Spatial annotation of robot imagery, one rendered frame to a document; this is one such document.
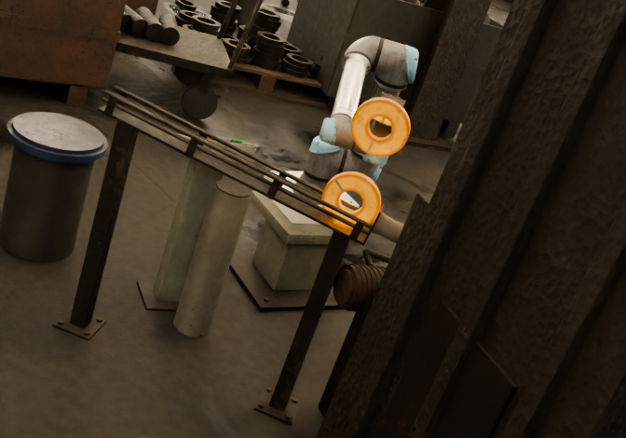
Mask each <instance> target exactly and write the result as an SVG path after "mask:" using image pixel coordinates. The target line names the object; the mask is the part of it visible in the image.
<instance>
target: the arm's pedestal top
mask: <svg viewBox="0 0 626 438"><path fill-rule="evenodd" d="M251 203H252V204H253V205H254V206H255V207H256V209H257V210H258V211H259V212H260V213H261V214H262V215H263V217H264V218H265V219H266V220H267V222H268V223H269V224H270V225H271V226H272V227H273V228H274V229H275V231H276V232H277V233H278V234H279V235H280V237H281V238H282V239H283V240H284V241H285V243H290V244H329V242H330V239H331V236H332V234H333V230H331V229H330V228H328V227H326V226H323V225H321V224H296V223H292V222H291V221H290V220H289V219H288V218H287V216H286V215H285V214H284V213H283V212H282V211H281V210H280V208H279V207H278V206H277V205H276V204H275V203H274V201H273V200H272V199H271V198H268V197H266V196H264V195H262V194H260V193H258V192H256V191H252V198H251ZM348 245H359V243H358V242H355V241H353V240H350V242H349V244H348Z"/></svg>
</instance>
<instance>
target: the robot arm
mask: <svg viewBox="0 0 626 438"><path fill-rule="evenodd" d="M417 63H418V50H417V49H416V48H412V47H409V46H408V45H404V44H400V43H397V42H394V41H390V40H387V39H384V38H381V37H378V36H366V37H363V38H361V39H359V40H357V41H356V42H354V43H353V44H352V45H351V46H350V47H349V48H348V49H347V51H346V52H345V54H344V57H343V60H342V68H343V72H342V75H341V79H340V83H339V87H338V91H337V93H336V97H335V101H334V105H333V111H332V115H331V118H328V117H325V118H324V120H323V123H322V127H321V130H320V136H317V137H316V138H314V140H313V142H312V145H311V146H310V148H309V153H308V156H307V160H306V165H305V168H304V171H303V173H302V174H301V176H300V177H299V178H300V179H302V180H304V181H306V182H308V183H310V184H312V185H314V186H316V187H318V188H320V189H322V190H324V188H325V187H326V185H327V184H328V183H329V181H330V180H331V179H332V178H333V177H335V175H337V174H339V173H341V172H345V171H356V172H360V173H363V174H365V175H366V176H368V177H369V178H371V179H372V180H373V181H374V182H375V181H376V180H377V178H378V176H379V174H380V172H381V171H382V168H383V166H384V165H386V163H387V161H388V156H387V157H375V156H372V155H369V154H367V153H365V152H364V151H362V150H361V149H360V148H359V147H358V146H357V145H356V143H355V142H354V140H353V137H352V134H351V120H352V117H353V116H354V114H355V112H356V111H357V109H358V106H359V102H360V98H361V91H362V87H363V83H364V79H365V75H367V74H368V73H369V71H370V72H373V73H375V74H374V79H375V81H376V86H375V89H374V94H373V97H372V98H378V97H383V98H389V99H391V100H393V101H395V102H397V103H399V104H400V105H401V106H402V107H404V104H405V102H406V101H404V100H402V99H401V97H399V95H400V92H401V90H403V89H406V88H407V85H408V83H409V84H413V83H414V80H415V73H416V68H417ZM369 127H370V131H371V133H372V134H373V135H375V136H376V137H380V138H383V137H387V136H389V135H390V133H391V132H392V127H391V124H390V122H389V121H388V120H387V119H386V118H384V117H381V116H378V117H375V118H373V119H372V120H371V121H370V124H369Z"/></svg>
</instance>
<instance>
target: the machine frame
mask: <svg viewBox="0 0 626 438"><path fill-rule="evenodd" d="M317 438H626V0H514V1H513V4H512V6H511V8H510V12H509V15H508V17H507V18H506V21H505V23H504V26H503V28H502V30H501V33H500V35H499V37H498V40H497V43H496V45H495V47H494V50H493V52H492V55H491V57H490V59H489V62H488V63H487V66H486V68H485V70H484V73H483V76H482V79H481V81H480V84H479V86H478V88H477V90H476V92H475V95H474V97H473V99H472V102H471V104H470V106H469V110H468V112H467V114H466V116H465V119H464V121H463V124H462V126H461V128H460V131H459V133H458V135H457V137H456V141H455V143H454V145H453V148H452V150H451V153H450V155H449V157H448V159H447V161H446V164H445V166H444V168H443V171H442V175H441V177H440V179H439V182H438V183H437V185H436V188H435V190H434V193H433V195H431V194H424V193H417V194H416V196H415V200H414V202H413V205H412V207H411V210H410V211H409V213H408V216H407V218H406V221H405V223H404V226H403V228H402V231H401V234H400V236H399V238H398V241H397V243H396V246H395V248H394V251H393V253H392V255H391V257H390V259H389V262H388V266H387V268H386V270H385V273H384V275H383V278H382V280H381V282H380V284H379V287H378V289H377V291H376V294H375V296H374V300H373V303H372V305H371V307H370V309H369V311H368V314H367V316H366V319H365V321H364V324H363V326H362V327H361V331H360V334H359V336H358V339H357V341H356V344H355V346H354V348H353V350H352V352H351V355H350V357H349V360H348V362H347V366H346V368H345V371H344V373H343V375H342V377H341V380H340V382H339V384H338V387H337V389H336V392H335V394H334V397H333V400H332V402H331V404H330V407H329V409H328V412H327V414H326V417H325V419H324V421H323V423H322V425H321V428H320V432H319V434H318V437H317Z"/></svg>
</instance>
